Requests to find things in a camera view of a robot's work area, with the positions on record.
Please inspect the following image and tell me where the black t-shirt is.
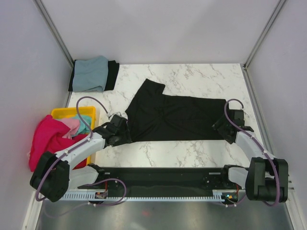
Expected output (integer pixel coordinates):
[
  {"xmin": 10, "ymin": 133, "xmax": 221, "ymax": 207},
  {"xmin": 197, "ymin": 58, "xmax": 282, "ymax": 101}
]
[
  {"xmin": 125, "ymin": 79, "xmax": 226, "ymax": 142},
  {"xmin": 68, "ymin": 60, "xmax": 119, "ymax": 92}
]

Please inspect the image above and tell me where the aluminium frame post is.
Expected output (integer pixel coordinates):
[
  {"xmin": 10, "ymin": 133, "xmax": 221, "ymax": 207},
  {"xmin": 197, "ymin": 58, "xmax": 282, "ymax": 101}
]
[
  {"xmin": 242, "ymin": 0, "xmax": 287, "ymax": 70},
  {"xmin": 33, "ymin": 0, "xmax": 73, "ymax": 67}
]

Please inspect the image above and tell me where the folded black t-shirt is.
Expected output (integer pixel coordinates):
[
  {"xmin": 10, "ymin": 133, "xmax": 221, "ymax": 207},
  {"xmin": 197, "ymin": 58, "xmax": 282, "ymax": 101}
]
[{"xmin": 68, "ymin": 60, "xmax": 119, "ymax": 92}]

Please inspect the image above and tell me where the yellow plastic bin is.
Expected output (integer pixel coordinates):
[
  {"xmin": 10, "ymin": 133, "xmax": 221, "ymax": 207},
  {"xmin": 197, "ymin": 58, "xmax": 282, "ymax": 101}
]
[{"xmin": 51, "ymin": 107, "xmax": 96, "ymax": 168}]

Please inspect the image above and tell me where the white cable duct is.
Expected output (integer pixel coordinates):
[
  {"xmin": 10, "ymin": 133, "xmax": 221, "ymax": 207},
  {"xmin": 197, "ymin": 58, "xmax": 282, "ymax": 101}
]
[{"xmin": 60, "ymin": 189, "xmax": 224, "ymax": 202}]

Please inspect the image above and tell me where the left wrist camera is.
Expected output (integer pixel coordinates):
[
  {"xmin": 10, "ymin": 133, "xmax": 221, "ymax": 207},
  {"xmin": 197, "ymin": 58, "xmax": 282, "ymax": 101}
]
[{"xmin": 107, "ymin": 112, "xmax": 128, "ymax": 126}]

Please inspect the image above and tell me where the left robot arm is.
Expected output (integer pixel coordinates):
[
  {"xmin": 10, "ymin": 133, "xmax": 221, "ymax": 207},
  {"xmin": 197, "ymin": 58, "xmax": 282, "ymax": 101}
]
[{"xmin": 30, "ymin": 114, "xmax": 132, "ymax": 202}]

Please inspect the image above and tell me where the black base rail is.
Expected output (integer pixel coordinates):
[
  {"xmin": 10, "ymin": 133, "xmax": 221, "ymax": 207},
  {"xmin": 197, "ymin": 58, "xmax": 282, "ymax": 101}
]
[{"xmin": 82, "ymin": 167, "xmax": 240, "ymax": 195}]

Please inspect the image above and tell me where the right aluminium frame post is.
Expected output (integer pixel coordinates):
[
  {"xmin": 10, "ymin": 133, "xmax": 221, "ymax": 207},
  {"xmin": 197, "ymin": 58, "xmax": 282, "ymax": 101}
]
[{"xmin": 242, "ymin": 0, "xmax": 287, "ymax": 70}]

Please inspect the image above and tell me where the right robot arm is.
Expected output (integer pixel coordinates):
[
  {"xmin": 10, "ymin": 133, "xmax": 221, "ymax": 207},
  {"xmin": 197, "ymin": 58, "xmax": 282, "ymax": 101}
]
[{"xmin": 213, "ymin": 116, "xmax": 289, "ymax": 206}]

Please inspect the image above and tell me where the folded light blue t-shirt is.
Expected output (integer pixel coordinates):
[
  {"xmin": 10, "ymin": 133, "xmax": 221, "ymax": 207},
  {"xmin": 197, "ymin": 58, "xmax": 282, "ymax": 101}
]
[{"xmin": 72, "ymin": 56, "xmax": 108, "ymax": 92}]

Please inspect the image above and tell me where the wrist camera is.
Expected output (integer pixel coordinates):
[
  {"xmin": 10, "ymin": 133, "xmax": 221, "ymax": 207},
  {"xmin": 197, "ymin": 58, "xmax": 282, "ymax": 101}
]
[
  {"xmin": 228, "ymin": 109, "xmax": 254, "ymax": 132},
  {"xmin": 107, "ymin": 112, "xmax": 128, "ymax": 126}
]

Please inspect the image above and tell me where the left aluminium frame post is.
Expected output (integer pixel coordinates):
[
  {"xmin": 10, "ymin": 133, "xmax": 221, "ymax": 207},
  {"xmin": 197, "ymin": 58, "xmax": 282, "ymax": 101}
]
[{"xmin": 33, "ymin": 0, "xmax": 73, "ymax": 67}]

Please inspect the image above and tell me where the magenta t-shirt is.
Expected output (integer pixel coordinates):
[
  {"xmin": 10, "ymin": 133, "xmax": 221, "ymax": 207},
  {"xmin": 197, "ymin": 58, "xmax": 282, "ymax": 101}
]
[{"xmin": 28, "ymin": 115, "xmax": 76, "ymax": 172}]

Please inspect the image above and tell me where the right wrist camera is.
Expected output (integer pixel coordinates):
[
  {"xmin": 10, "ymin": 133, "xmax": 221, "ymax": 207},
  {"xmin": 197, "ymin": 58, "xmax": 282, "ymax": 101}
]
[{"xmin": 228, "ymin": 109, "xmax": 254, "ymax": 132}]

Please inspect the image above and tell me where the teal t-shirt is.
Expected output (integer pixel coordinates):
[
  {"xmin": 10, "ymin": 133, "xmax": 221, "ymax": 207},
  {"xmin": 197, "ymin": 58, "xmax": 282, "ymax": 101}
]
[{"xmin": 73, "ymin": 115, "xmax": 92, "ymax": 135}]

